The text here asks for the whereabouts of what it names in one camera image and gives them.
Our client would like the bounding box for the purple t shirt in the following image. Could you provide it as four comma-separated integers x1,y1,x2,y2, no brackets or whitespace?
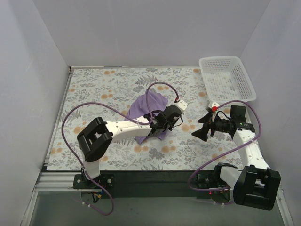
127,92,171,145

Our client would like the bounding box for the white plastic basket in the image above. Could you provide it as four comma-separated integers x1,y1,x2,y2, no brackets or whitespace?
199,56,257,104

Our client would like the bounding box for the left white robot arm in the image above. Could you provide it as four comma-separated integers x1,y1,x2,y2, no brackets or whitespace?
77,100,188,188

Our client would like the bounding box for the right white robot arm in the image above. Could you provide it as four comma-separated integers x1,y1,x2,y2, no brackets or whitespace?
188,102,281,210

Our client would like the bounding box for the floral patterned table mat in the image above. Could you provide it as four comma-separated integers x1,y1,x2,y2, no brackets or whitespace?
47,67,243,171

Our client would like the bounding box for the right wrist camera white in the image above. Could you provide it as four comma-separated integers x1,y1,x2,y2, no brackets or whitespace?
208,101,220,120

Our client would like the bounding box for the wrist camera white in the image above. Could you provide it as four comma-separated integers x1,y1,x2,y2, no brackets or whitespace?
174,100,188,113
208,101,220,120

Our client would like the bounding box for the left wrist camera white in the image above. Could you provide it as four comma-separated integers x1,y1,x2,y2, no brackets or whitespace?
174,100,188,113

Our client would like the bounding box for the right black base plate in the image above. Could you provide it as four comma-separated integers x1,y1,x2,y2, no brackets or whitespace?
192,171,230,189

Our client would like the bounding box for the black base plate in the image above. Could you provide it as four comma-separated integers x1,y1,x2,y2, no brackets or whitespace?
73,173,115,189
192,171,230,189

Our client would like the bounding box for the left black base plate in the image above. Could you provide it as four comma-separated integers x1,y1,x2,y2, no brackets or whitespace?
73,173,115,189

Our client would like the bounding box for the aluminium frame rail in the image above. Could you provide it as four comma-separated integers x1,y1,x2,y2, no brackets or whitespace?
35,171,212,198

